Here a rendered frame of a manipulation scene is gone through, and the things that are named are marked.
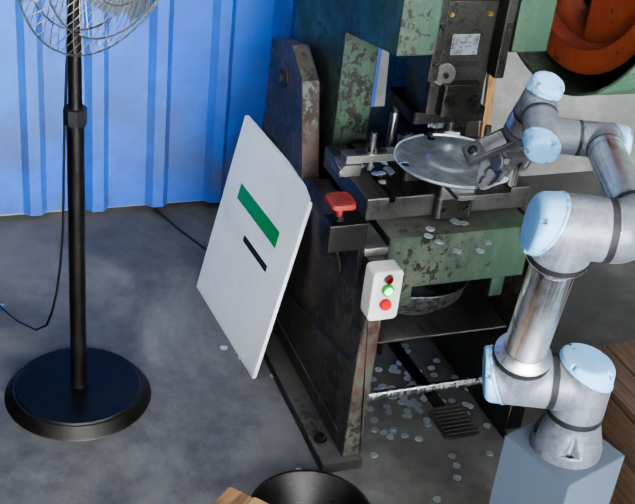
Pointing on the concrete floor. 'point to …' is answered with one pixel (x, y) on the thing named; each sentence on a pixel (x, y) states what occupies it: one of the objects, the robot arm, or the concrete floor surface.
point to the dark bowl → (308, 489)
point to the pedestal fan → (87, 425)
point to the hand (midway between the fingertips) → (479, 184)
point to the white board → (253, 243)
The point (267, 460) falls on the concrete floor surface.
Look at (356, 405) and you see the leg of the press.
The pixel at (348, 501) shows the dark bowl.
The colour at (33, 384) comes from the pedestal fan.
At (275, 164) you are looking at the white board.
